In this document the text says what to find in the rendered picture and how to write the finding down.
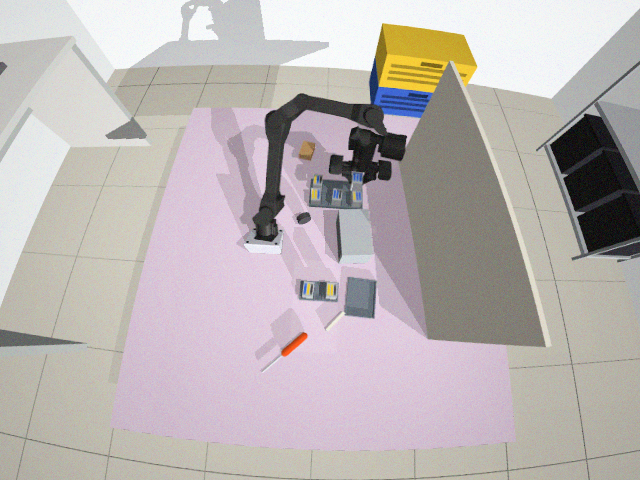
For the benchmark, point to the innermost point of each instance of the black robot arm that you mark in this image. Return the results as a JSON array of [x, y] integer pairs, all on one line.
[[362, 141]]

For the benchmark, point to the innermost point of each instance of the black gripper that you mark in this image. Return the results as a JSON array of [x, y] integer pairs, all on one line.
[[358, 164]]

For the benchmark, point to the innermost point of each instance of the orange-handled screwdriver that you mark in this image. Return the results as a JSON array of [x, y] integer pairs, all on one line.
[[293, 345]]

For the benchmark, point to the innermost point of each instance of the tan rectangular block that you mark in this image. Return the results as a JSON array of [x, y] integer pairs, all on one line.
[[307, 150]]

